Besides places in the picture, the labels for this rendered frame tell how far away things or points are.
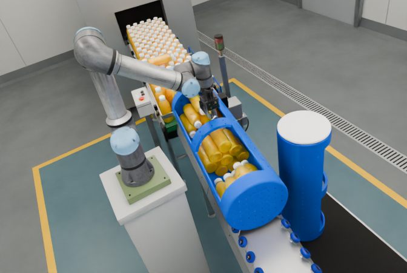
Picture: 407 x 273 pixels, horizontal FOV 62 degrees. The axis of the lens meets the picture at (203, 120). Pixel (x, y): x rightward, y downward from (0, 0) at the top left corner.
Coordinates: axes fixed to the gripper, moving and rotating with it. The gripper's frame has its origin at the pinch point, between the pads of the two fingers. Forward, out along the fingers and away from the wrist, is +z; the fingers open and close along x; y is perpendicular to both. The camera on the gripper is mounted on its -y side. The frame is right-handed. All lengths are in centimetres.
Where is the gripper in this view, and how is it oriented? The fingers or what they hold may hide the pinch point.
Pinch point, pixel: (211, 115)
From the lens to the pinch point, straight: 169.1
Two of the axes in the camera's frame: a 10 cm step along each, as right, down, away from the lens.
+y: 3.2, 5.4, -7.8
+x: 9.3, -3.3, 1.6
